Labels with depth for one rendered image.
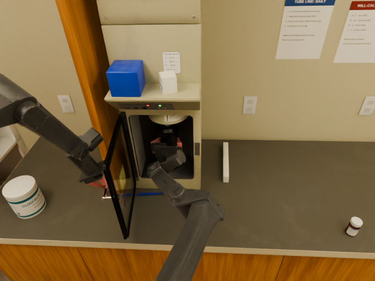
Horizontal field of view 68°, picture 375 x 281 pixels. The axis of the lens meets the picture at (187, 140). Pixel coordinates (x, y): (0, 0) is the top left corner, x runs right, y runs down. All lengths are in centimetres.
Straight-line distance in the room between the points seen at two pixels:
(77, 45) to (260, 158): 106
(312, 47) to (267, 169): 63
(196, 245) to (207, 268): 81
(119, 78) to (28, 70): 89
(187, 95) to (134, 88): 18
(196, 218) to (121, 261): 83
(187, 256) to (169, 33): 67
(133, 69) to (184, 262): 60
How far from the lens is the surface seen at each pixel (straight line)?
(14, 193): 139
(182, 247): 60
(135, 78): 91
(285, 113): 165
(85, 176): 104
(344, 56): 158
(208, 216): 64
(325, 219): 137
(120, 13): 97
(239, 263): 137
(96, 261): 147
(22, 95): 56
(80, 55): 96
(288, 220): 132
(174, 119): 113
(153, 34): 96
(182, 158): 111
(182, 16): 93
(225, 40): 141
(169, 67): 99
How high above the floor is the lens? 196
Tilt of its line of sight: 38 degrees down
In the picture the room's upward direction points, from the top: 2 degrees counter-clockwise
